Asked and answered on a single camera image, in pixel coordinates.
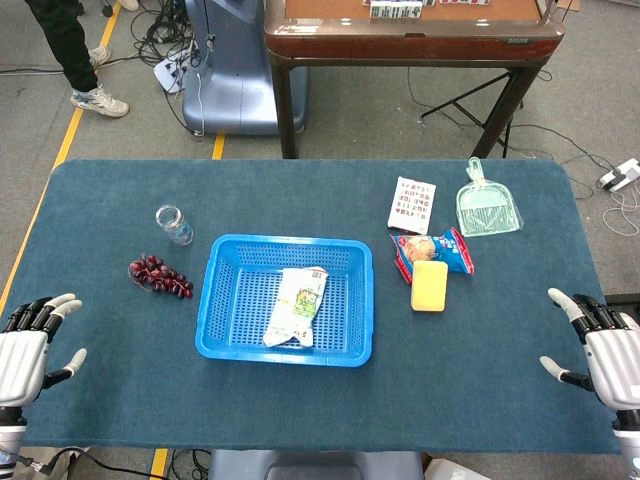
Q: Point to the grey robot torso base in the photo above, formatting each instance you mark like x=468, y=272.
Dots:
x=315, y=465

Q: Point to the red blue snack bag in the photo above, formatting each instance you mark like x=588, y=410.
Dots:
x=450, y=250

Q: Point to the clear plastic jar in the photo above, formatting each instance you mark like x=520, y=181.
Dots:
x=174, y=224

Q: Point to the brown mahjong table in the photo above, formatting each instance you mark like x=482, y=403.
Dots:
x=410, y=35

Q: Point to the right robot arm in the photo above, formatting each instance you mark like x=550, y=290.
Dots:
x=629, y=440

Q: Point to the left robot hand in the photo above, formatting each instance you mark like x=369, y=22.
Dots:
x=20, y=360

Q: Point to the white green snack bag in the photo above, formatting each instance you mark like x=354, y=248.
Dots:
x=296, y=306

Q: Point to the mint green dustpan set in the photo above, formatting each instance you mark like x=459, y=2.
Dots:
x=486, y=207

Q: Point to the white printed card pack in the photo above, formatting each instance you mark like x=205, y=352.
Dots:
x=412, y=204

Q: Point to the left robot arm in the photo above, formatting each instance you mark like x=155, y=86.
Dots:
x=10, y=440

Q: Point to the blue plastic basket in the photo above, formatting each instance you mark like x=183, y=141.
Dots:
x=285, y=300

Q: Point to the person in black trousers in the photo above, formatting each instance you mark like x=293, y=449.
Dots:
x=75, y=55

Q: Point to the yellow sponge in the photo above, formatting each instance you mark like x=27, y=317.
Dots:
x=429, y=286

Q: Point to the red grape bunch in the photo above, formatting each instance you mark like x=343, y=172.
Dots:
x=159, y=277

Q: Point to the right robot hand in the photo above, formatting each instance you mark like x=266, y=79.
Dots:
x=612, y=357

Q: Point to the blue table mat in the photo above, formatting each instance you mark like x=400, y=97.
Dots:
x=320, y=390

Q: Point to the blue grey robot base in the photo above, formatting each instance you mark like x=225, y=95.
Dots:
x=240, y=75

